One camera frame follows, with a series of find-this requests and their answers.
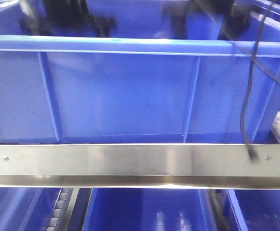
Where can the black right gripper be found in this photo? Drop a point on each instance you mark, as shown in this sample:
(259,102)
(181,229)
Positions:
(207,19)

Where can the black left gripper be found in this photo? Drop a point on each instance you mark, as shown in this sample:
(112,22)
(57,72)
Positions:
(63,18)

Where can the large blue box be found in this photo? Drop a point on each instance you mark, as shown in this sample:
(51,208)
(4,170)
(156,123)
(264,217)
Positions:
(138,85)

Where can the steel rack front bar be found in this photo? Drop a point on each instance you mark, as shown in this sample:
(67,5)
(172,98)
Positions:
(219,166)

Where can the lower roller track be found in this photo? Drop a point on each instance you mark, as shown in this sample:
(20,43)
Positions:
(63,210)

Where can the lower right blue bin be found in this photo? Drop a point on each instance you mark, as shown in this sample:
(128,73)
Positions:
(251,210)

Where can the blue bin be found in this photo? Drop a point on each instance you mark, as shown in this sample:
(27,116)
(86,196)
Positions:
(148,209)
(27,209)
(251,210)

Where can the lower left blue bin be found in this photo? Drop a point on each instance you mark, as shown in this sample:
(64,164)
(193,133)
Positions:
(27,209)

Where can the lower centre blue bin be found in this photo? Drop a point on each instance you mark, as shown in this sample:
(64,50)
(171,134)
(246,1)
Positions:
(148,209)

